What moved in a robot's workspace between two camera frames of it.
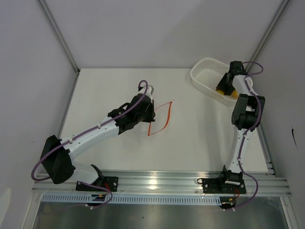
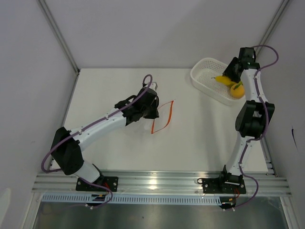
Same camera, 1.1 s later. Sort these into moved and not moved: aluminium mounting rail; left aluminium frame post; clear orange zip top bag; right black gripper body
Moved: right black gripper body
Not moved: clear orange zip top bag; left aluminium frame post; aluminium mounting rail
